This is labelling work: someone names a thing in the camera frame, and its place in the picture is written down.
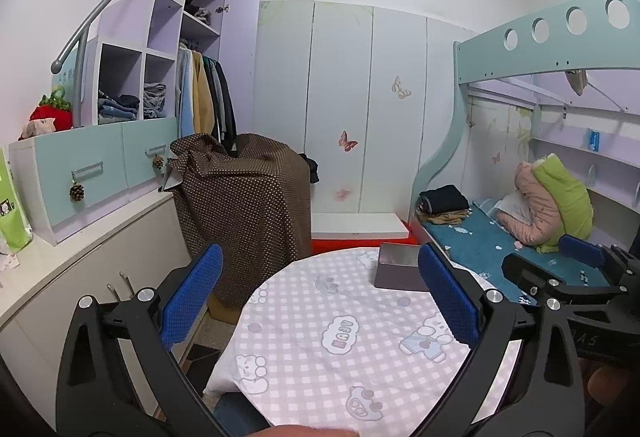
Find black cloth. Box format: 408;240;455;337
300;154;321;185

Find person's right hand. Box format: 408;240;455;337
580;361;636;405

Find red strawberry plush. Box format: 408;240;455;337
20;84;73;140

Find white platform step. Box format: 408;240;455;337
311;212;410;240

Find folded jeans stack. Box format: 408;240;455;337
97;90;141;122

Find grey metal box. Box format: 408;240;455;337
374;242;431;293

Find pink checkered tablecloth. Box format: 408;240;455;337
205;247;526;437

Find folded dark clothes stack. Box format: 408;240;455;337
417;184;473;225

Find white wardrobe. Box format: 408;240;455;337
252;0;476;218

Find white pillow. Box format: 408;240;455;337
495;192;532;223

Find beige cabinet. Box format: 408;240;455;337
0;190;216;418

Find dark clothes on shelf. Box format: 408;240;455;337
184;2;213;24

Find brown polka-dot cloth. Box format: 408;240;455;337
160;133;313;310

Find hanging yellow coat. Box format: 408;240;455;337
192;51;213;135

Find green bag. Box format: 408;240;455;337
0;147;33;253

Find cardboard box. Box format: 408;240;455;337
207;292;246;325

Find green padded jacket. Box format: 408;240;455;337
531;154;594;254

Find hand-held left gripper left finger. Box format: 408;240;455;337
56;243;231;437

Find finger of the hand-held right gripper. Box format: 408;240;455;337
558;234;640;289
501;253;625;307

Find teal drawer unit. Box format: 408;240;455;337
7;117;181;245

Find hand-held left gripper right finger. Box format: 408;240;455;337
415;242;586;437

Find teal bunk bed frame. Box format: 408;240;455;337
410;0;640;268

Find hanging dark coats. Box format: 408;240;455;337
204;57;238;153

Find person's left hand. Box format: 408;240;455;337
262;424;361;437

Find hanging light blue garment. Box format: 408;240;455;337
176;44;196;140

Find folded grey clothes stack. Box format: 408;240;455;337
143;82;167;119

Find red platform base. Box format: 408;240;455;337
312;234;416;259

